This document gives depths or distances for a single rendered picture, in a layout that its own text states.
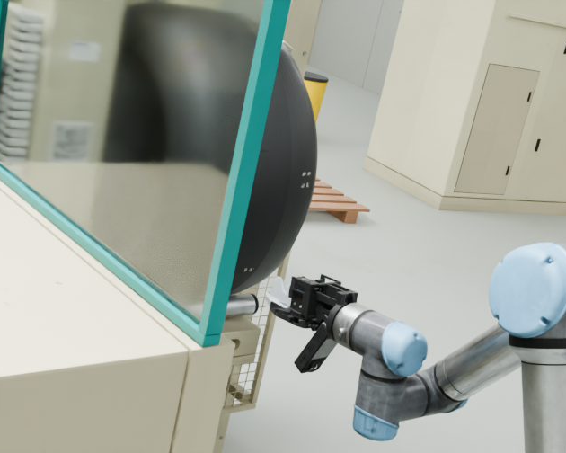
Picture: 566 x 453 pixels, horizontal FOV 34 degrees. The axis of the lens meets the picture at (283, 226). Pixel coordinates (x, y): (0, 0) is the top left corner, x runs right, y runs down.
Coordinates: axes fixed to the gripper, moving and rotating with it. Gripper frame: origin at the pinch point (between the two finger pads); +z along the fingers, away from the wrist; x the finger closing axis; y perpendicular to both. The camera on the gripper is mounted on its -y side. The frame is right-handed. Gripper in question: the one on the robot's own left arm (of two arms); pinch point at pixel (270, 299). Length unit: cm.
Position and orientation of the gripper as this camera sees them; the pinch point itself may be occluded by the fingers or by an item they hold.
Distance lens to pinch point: 170.1
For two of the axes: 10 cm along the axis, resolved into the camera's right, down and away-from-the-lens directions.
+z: -6.3, -2.4, 7.4
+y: 1.3, -9.7, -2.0
